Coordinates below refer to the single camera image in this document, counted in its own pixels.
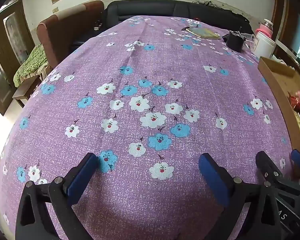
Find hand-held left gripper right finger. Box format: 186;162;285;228
198;153;283;240

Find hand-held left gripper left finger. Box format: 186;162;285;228
15;152;99;240

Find cardboard box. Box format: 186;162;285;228
257;56;300;178

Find wooden bench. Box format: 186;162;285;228
12;74;40;108

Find white plastic jar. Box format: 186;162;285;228
252;31;277;58

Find purple floral tablecloth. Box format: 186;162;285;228
0;15;300;240

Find green patterned cloth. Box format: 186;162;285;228
13;44;49;88

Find black cup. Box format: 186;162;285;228
222;30;247;53

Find pink lidded bottle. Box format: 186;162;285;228
255;19;274;39

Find yellow green book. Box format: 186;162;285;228
185;26;222;40

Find brown armchair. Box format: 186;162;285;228
36;0;105;69

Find bunch of keys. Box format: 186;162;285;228
181;24;202;32

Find wooden door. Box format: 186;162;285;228
0;0;37;115

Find black sofa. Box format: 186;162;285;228
70;0;255;50

